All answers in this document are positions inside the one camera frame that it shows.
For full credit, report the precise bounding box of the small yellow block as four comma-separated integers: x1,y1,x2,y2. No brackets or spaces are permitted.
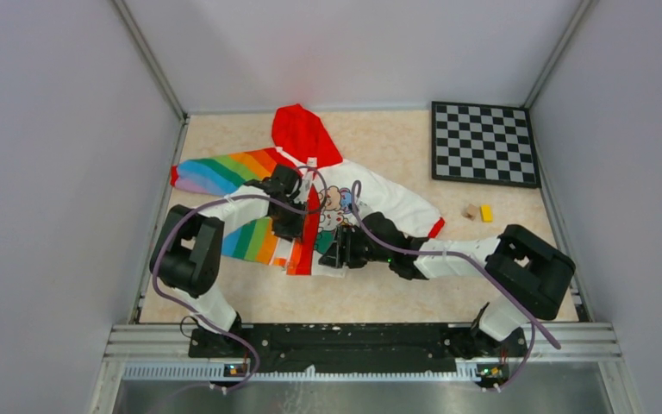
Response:
480,204,493,223

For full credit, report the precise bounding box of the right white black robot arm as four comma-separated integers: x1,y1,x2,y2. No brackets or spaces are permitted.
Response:
318,212,576,355

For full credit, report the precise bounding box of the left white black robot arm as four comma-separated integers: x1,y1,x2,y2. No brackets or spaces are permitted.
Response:
149,165,309,357

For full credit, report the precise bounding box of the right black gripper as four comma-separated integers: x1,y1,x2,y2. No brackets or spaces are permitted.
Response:
319,224,392,269

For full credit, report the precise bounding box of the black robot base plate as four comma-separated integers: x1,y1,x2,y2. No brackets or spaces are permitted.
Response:
188,323,526,373

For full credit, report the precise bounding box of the black white checkerboard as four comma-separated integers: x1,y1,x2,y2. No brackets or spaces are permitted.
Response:
430,101,541,188

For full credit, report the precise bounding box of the aluminium frame rail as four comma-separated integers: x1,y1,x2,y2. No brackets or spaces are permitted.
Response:
90,323,643,413

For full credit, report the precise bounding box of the rainbow white red hooded jacket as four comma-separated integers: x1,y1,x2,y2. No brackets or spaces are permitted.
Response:
171,104,445,277

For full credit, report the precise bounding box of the small wooden block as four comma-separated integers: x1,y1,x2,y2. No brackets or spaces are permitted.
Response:
461,204,479,221

